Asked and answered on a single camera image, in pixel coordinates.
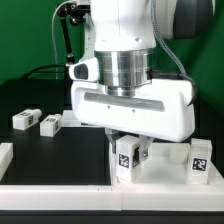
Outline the white cable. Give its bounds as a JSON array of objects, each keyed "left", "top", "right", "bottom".
[{"left": 51, "top": 0, "right": 78, "bottom": 80}]

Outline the white square table top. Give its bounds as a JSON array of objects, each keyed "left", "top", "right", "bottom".
[{"left": 109, "top": 143, "right": 224, "bottom": 185}]

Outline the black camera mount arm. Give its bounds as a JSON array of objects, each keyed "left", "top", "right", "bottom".
[{"left": 55, "top": 3, "right": 88, "bottom": 81}]

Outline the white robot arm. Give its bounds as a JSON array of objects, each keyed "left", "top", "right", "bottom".
[{"left": 69, "top": 0, "right": 215, "bottom": 159}]

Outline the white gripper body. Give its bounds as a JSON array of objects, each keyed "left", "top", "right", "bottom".
[{"left": 69, "top": 58, "right": 195, "bottom": 142}]

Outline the white marker base plate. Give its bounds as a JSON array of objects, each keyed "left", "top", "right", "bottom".
[{"left": 62, "top": 110, "right": 88, "bottom": 127}]

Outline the white U-shaped obstacle fence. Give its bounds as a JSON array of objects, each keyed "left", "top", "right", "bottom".
[{"left": 0, "top": 142, "right": 224, "bottom": 212}]

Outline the black cable bundle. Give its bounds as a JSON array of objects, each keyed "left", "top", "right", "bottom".
[{"left": 19, "top": 63, "right": 76, "bottom": 80}]

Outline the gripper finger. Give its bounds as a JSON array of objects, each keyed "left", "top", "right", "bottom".
[
  {"left": 105, "top": 128, "right": 120, "bottom": 153},
  {"left": 139, "top": 135, "right": 153, "bottom": 160}
]

